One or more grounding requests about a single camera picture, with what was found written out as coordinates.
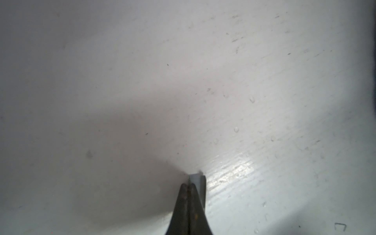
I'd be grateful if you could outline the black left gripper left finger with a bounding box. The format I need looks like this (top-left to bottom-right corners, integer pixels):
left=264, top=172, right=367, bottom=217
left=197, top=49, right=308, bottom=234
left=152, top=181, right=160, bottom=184
left=166, top=184, right=189, bottom=235

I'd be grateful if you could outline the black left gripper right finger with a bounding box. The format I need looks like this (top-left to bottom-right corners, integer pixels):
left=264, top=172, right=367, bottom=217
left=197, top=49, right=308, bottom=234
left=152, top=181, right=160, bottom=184
left=188, top=184, right=212, bottom=235

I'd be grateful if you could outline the grey staple strip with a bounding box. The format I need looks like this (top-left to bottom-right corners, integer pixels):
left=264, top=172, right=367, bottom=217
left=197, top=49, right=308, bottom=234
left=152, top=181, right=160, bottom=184
left=189, top=171, right=207, bottom=212

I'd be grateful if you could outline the loose single staple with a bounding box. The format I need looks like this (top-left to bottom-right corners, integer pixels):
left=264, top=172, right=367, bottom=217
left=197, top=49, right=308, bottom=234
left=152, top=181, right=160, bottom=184
left=334, top=222, right=347, bottom=232

